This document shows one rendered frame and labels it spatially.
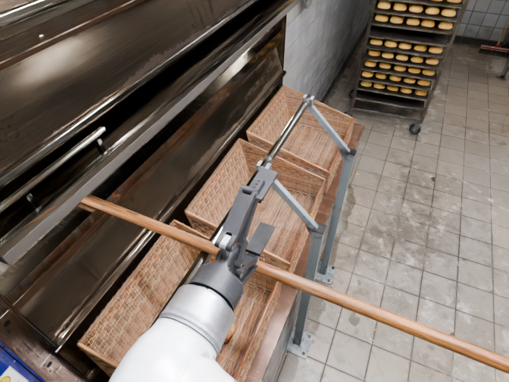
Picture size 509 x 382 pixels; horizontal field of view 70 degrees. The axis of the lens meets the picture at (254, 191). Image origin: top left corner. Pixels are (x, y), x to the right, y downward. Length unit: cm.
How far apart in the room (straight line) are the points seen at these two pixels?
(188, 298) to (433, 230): 245
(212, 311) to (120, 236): 84
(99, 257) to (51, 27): 66
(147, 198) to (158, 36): 54
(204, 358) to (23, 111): 66
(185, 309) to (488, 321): 220
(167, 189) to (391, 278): 156
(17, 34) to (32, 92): 12
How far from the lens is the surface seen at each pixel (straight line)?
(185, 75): 125
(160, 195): 139
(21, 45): 90
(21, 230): 80
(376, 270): 246
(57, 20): 95
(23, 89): 93
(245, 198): 52
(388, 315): 89
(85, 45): 103
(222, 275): 51
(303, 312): 180
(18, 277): 108
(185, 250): 158
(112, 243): 127
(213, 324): 48
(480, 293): 263
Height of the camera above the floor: 195
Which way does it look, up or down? 44 degrees down
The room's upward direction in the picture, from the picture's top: straight up
